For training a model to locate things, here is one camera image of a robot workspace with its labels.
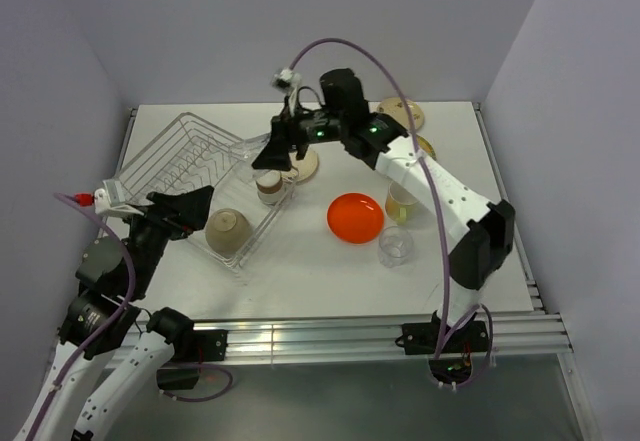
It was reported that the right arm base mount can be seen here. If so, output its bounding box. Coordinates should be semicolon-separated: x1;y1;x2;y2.
397;320;494;377

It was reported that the woven bamboo tray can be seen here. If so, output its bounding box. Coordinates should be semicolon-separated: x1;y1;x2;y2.
417;136;437;160

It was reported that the beige plate green spot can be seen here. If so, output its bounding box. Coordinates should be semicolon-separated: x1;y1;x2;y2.
281;148;319;184

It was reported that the yellow ceramic mug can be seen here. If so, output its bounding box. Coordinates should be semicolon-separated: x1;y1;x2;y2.
385;182;420;225

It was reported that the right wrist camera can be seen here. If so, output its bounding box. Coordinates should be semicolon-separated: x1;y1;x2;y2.
271;68;302;95

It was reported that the beige floral ceramic bowl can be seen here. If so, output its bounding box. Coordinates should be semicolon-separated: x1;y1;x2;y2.
204;208;253;257

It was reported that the orange plastic plate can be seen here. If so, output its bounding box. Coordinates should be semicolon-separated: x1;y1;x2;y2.
326;193;384;244

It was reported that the aluminium rail frame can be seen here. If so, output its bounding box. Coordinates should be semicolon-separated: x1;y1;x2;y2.
119;102;571;365

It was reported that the steel cup brown band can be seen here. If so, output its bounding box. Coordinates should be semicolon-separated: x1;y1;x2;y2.
255;170;284;205

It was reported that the wire dish rack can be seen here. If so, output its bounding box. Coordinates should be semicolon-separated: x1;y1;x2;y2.
115;112;296;286

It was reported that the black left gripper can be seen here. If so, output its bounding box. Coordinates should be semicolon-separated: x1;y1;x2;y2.
116;184;213;296

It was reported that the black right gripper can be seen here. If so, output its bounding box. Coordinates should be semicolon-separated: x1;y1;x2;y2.
252;95;346;173

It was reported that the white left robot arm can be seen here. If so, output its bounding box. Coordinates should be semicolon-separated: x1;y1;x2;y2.
16;179;214;440

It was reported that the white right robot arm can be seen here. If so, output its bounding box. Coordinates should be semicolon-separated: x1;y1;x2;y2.
252;68;515;351

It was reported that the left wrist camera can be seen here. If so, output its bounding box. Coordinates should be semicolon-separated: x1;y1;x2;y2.
72;178;141;219

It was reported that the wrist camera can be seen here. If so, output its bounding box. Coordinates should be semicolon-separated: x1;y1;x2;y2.
271;68;302;95
72;178;141;219

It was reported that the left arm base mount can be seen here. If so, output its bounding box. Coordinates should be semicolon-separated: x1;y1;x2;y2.
155;329;235;404

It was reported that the beige patterned plate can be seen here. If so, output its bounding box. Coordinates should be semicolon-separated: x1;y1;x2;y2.
375;97;425;130

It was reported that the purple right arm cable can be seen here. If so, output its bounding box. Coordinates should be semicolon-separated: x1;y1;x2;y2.
288;38;496;392

